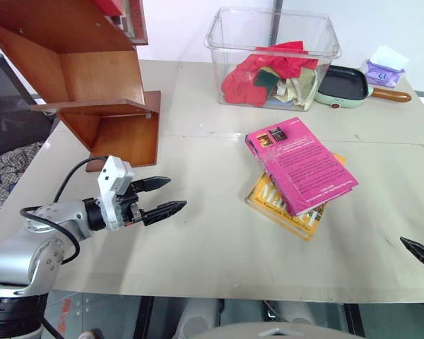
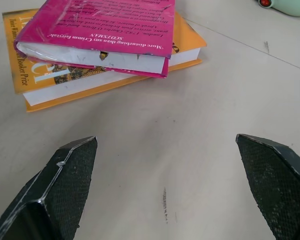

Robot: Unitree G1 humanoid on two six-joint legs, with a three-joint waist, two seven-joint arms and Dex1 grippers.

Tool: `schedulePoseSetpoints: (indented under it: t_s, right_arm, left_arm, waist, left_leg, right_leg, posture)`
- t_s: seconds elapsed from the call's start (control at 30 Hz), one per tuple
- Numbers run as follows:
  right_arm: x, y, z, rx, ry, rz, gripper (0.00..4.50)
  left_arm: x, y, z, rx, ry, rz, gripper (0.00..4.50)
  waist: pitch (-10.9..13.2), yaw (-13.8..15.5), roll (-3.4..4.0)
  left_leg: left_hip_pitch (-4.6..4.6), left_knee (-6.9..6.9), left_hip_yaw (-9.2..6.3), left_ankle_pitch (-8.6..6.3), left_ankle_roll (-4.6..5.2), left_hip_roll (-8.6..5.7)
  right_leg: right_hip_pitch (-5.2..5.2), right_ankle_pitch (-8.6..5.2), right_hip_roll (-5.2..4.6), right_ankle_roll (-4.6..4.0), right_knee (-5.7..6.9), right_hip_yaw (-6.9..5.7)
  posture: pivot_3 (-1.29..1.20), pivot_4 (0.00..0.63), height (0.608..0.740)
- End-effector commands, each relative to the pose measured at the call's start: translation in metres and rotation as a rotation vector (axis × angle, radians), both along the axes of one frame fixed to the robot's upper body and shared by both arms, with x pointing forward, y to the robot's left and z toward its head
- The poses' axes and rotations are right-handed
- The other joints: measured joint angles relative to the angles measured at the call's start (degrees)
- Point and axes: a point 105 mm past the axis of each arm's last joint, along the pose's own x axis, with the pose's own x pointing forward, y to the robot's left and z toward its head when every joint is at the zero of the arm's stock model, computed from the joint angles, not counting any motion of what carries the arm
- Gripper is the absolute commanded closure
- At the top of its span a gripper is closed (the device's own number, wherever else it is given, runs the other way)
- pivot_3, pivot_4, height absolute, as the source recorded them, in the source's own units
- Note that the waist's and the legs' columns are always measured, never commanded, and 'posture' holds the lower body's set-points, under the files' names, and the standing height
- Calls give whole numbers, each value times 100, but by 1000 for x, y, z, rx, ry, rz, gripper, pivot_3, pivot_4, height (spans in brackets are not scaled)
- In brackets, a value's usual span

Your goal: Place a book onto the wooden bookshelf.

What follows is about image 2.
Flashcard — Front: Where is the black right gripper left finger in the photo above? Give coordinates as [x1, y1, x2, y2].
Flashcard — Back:
[0, 136, 98, 240]

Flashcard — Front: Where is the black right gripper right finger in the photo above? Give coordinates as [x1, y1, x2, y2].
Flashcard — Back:
[235, 133, 300, 240]

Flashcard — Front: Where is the orange hardcover book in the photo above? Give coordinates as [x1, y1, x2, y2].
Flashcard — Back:
[1, 8, 208, 113]

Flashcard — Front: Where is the pink hardcover book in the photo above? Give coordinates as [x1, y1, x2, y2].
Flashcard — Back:
[14, 0, 177, 79]

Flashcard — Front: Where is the mint green device red button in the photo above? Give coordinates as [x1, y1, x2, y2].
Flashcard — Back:
[254, 0, 300, 18]

